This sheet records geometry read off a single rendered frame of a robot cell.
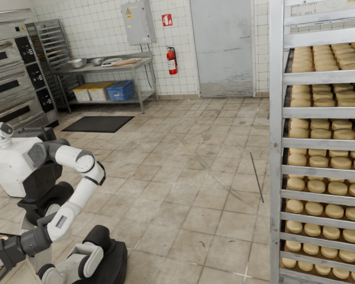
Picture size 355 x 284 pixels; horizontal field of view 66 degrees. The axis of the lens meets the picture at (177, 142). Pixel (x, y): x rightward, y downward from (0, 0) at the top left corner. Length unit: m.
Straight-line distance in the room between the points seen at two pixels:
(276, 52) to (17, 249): 1.02
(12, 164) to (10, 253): 0.44
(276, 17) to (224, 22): 4.33
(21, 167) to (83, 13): 5.04
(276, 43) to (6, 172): 1.26
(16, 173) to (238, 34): 4.20
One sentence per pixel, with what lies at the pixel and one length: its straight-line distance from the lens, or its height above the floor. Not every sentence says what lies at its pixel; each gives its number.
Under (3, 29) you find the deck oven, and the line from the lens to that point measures 5.23.
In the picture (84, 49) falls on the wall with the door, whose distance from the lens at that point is 6.42.
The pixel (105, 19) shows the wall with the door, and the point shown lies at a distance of 5.95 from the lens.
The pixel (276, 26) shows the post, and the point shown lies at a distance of 0.69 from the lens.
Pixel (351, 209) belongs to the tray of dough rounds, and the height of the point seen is 1.06.
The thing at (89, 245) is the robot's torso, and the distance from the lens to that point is 2.08.
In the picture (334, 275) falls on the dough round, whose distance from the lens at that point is 1.21.
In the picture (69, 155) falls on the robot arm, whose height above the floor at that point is 1.21.
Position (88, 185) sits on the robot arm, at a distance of 1.14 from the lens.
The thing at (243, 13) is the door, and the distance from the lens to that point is 4.94.
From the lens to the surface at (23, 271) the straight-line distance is 1.48.
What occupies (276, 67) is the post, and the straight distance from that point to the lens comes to 0.71.
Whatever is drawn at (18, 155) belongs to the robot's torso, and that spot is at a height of 1.22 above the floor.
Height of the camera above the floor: 1.71
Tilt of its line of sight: 27 degrees down
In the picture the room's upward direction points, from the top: 10 degrees counter-clockwise
